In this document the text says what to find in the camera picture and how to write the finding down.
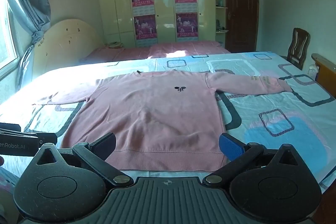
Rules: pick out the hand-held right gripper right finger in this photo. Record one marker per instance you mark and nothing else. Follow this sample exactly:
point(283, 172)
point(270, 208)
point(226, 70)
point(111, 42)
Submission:
point(231, 146)

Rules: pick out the pink checked bed sheet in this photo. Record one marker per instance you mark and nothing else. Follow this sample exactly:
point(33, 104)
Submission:
point(168, 49)

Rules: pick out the dark wooden chair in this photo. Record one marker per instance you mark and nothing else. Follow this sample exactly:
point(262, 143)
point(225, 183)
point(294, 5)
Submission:
point(298, 47)

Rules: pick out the blue patterned bed sheet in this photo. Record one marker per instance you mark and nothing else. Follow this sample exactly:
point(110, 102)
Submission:
point(275, 119)

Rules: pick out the corner shelf unit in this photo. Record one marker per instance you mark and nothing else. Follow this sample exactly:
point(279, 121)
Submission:
point(221, 6)

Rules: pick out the cream wooden headboard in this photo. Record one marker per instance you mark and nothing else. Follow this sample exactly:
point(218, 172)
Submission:
point(65, 43)

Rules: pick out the dark wooden door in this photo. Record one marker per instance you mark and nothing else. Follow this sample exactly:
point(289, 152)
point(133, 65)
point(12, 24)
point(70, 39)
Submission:
point(241, 8)

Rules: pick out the blue-grey curtain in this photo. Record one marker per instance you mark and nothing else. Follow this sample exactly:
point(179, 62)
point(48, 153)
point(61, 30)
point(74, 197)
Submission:
point(29, 3)

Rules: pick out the pink sweatshirt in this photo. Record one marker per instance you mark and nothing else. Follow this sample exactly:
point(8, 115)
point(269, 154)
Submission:
point(157, 119)

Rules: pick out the teal vase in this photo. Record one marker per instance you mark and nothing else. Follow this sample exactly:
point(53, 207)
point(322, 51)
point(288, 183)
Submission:
point(221, 2)

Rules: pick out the pile of bedside things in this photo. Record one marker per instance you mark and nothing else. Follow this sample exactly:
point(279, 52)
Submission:
point(113, 44)

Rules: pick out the window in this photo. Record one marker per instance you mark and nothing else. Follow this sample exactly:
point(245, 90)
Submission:
point(6, 29)

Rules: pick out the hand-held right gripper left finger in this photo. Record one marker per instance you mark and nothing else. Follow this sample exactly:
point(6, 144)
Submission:
point(105, 145)

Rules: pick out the wooden bed footboard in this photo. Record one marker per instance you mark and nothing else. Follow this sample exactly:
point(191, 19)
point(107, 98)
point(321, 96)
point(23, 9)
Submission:
point(326, 69)

